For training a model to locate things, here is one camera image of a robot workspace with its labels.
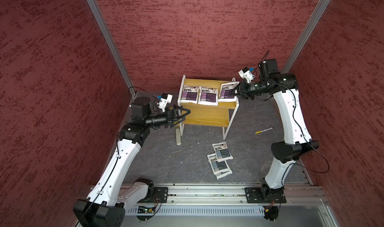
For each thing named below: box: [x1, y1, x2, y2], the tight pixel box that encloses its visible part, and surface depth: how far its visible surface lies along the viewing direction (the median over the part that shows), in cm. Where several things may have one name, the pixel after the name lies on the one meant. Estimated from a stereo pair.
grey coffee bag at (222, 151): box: [212, 142, 234, 162], surface depth 89 cm
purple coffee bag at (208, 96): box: [198, 86, 219, 106], surface depth 74 cm
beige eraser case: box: [175, 128, 182, 146], surface depth 94 cm
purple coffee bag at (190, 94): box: [180, 85, 200, 104], surface depth 74 cm
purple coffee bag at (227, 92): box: [217, 81, 240, 102], surface depth 72 cm
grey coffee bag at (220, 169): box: [207, 153, 233, 180], surface depth 83 cm
